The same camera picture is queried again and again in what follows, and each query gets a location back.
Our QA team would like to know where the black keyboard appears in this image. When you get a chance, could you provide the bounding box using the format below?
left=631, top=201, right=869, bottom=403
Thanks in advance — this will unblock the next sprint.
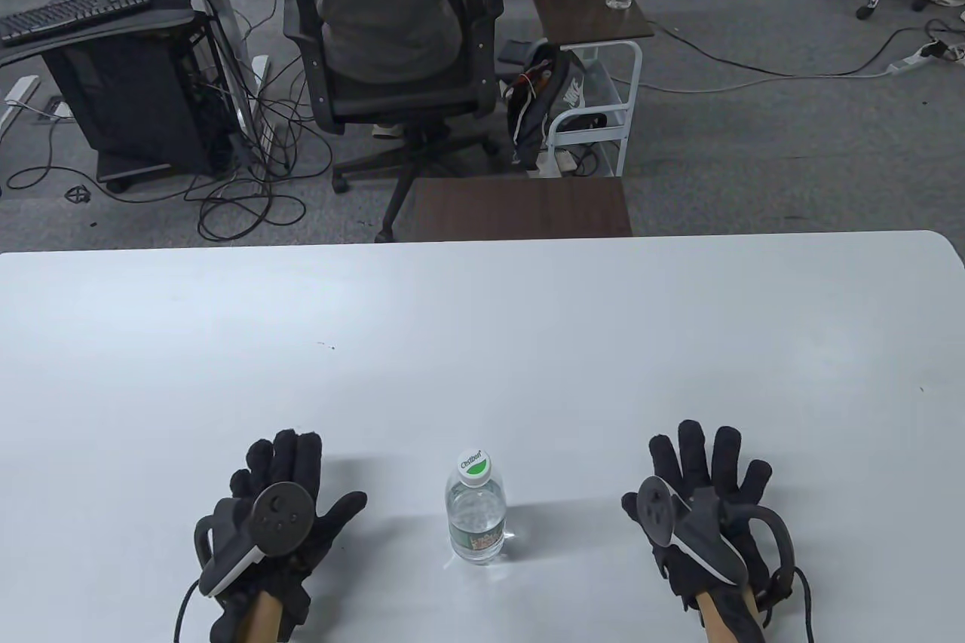
left=0, top=0, right=152, bottom=45

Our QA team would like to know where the brown side table white frame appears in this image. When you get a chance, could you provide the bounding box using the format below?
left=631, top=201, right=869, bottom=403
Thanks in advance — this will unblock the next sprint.
left=522, top=0, right=655, bottom=178

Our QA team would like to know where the person's left forearm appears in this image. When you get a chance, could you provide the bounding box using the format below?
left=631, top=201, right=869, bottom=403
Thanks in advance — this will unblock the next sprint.
left=236, top=589, right=281, bottom=643

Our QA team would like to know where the person's right hand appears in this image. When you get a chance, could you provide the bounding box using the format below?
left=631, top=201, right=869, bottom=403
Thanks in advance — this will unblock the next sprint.
left=621, top=419, right=793, bottom=641

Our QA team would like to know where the black hand controller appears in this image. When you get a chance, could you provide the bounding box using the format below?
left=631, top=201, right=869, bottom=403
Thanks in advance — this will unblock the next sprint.
left=194, top=482, right=317, bottom=597
left=636, top=476, right=798, bottom=592

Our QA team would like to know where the black floor cable bundle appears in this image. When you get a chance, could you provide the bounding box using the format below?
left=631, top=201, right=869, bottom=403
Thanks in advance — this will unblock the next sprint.
left=179, top=51, right=337, bottom=241

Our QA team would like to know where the grey floor cable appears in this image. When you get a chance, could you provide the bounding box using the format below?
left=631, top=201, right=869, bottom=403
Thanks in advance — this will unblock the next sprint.
left=651, top=17, right=965, bottom=80

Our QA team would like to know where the black computer tower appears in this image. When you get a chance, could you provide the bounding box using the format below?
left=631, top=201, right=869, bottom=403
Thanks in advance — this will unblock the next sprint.
left=41, top=21, right=231, bottom=178

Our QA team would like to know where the person's right forearm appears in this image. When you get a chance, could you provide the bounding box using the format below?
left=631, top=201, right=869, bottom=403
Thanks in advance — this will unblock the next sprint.
left=694, top=585, right=759, bottom=643

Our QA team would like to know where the clear mineral water bottle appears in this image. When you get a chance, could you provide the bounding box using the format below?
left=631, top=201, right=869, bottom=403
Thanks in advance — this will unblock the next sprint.
left=444, top=473, right=505, bottom=565

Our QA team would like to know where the black mesh office chair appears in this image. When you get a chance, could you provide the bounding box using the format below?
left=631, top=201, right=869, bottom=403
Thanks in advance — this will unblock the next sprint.
left=271, top=0, right=504, bottom=243

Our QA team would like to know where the black left hand controller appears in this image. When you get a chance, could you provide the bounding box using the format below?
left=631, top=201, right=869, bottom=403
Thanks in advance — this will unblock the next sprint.
left=194, top=482, right=317, bottom=597

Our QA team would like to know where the black right hand controller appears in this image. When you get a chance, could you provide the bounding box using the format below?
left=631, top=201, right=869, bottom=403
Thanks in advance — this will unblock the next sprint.
left=636, top=476, right=798, bottom=592

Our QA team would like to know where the white power strip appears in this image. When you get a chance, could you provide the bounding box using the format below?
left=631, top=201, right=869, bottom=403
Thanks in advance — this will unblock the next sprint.
left=887, top=38, right=965, bottom=75

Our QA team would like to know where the person's left hand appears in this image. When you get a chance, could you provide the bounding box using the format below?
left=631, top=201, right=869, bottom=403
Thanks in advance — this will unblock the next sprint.
left=211, top=430, right=369, bottom=641

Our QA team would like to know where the small brown wooden table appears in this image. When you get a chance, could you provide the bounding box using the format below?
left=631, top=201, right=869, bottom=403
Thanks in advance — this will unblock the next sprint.
left=413, top=177, right=633, bottom=239

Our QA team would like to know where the black backpack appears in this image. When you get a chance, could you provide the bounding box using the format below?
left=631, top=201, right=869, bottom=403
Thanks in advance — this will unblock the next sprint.
left=503, top=44, right=590, bottom=171

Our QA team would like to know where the white mineral water bottle cap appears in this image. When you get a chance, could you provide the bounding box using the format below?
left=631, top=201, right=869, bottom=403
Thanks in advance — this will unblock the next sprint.
left=457, top=449, right=495, bottom=486

